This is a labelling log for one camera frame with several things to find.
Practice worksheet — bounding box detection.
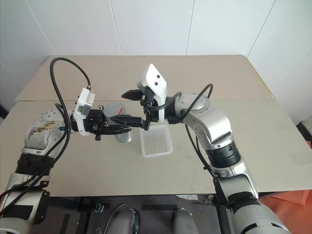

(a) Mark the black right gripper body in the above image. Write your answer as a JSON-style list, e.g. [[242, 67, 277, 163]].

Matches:
[[139, 85, 160, 131]]

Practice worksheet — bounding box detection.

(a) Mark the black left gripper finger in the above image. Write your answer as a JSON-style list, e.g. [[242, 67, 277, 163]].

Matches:
[[105, 115, 135, 127], [102, 123, 134, 136]]

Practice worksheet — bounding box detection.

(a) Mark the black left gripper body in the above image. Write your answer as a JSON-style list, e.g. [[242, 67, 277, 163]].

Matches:
[[85, 105, 110, 142]]

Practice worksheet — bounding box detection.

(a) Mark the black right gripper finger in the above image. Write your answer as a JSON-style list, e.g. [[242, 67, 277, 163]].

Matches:
[[121, 89, 143, 101], [133, 117, 147, 129]]

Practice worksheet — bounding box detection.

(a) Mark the grey metal cup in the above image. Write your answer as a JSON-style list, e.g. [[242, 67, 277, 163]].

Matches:
[[104, 102, 134, 143]]

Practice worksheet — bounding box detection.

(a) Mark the grey jar lid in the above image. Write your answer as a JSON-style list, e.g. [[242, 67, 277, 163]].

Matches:
[[105, 102, 127, 117]]

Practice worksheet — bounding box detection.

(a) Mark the clear plastic box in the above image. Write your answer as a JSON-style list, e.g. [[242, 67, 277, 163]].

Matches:
[[139, 119, 174, 159]]

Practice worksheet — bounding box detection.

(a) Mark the grey rounded shape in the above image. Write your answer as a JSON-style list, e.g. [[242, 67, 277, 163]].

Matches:
[[172, 209, 194, 234], [114, 209, 141, 234]]

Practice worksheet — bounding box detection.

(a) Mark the orange sheet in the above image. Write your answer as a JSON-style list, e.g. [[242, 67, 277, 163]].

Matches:
[[258, 189, 312, 234]]

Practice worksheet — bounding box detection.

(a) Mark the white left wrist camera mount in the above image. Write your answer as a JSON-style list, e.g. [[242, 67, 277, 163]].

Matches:
[[72, 87, 96, 137]]

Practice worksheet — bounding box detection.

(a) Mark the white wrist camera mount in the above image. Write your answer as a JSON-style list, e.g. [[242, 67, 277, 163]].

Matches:
[[136, 63, 168, 123], [72, 87, 96, 137]]

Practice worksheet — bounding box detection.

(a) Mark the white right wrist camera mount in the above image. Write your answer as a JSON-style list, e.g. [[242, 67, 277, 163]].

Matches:
[[136, 63, 168, 123]]

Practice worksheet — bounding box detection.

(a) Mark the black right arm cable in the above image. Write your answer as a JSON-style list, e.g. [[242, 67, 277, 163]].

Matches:
[[143, 83, 232, 209]]

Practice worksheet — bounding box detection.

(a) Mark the black metal table frame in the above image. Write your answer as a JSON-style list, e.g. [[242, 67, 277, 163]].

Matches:
[[47, 194, 234, 234]]

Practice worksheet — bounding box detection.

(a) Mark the dark object at wall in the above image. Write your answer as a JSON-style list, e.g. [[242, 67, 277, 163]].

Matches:
[[295, 120, 312, 154]]

